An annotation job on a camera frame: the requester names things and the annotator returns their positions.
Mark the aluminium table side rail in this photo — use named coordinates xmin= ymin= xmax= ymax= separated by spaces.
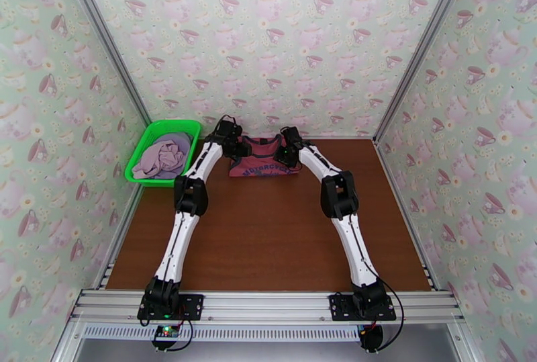
xmin=375 ymin=138 xmax=439 ymax=292
xmin=95 ymin=184 xmax=146 ymax=290

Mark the controller board with orange connector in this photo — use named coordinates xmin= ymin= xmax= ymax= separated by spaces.
xmin=358 ymin=324 xmax=383 ymax=351

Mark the perforated metal cable tray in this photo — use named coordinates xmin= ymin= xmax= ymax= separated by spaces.
xmin=81 ymin=324 xmax=366 ymax=343

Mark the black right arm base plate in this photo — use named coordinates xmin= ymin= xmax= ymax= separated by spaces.
xmin=329 ymin=293 xmax=397 ymax=322

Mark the black left board cable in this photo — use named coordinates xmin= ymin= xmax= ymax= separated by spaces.
xmin=167 ymin=318 xmax=198 ymax=353

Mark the black board cable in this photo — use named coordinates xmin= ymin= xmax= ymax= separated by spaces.
xmin=375 ymin=285 xmax=407 ymax=351
xmin=167 ymin=318 xmax=198 ymax=353

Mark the aluminium corner post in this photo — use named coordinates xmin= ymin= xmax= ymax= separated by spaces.
xmin=372 ymin=0 xmax=479 ymax=144
xmin=56 ymin=0 xmax=152 ymax=124

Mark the green plastic laundry basket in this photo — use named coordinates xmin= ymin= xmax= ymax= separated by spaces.
xmin=125 ymin=120 xmax=202 ymax=188

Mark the controller board with green light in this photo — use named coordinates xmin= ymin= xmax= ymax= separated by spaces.
xmin=152 ymin=324 xmax=181 ymax=349

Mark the black right board cable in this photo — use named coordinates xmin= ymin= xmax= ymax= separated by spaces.
xmin=375 ymin=285 xmax=407 ymax=351

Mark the pale pink shirt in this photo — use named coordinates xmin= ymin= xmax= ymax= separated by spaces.
xmin=132 ymin=141 xmax=185 ymax=179

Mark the aluminium front frame rail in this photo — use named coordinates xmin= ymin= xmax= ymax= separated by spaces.
xmin=68 ymin=289 xmax=465 ymax=324

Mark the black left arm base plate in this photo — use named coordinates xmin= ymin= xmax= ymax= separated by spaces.
xmin=137 ymin=293 xmax=204 ymax=320

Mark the red printed tank top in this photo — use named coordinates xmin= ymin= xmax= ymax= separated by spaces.
xmin=228 ymin=135 xmax=299 ymax=178

